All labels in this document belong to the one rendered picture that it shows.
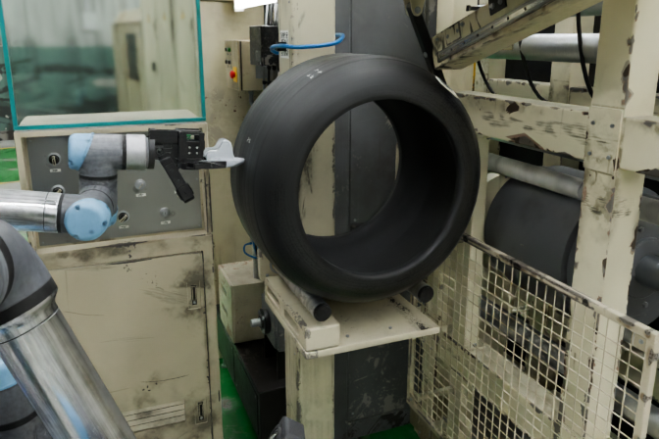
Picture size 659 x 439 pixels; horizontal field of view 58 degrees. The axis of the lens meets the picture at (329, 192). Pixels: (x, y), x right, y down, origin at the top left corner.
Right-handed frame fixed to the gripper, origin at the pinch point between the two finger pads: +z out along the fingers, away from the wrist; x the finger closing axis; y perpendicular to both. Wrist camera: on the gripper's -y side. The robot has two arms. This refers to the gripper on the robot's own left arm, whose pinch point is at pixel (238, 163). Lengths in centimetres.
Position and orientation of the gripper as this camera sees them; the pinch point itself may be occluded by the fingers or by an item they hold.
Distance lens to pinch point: 137.3
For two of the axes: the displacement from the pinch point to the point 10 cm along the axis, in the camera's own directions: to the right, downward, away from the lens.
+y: 0.8, -9.7, -2.1
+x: -3.7, -2.3, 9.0
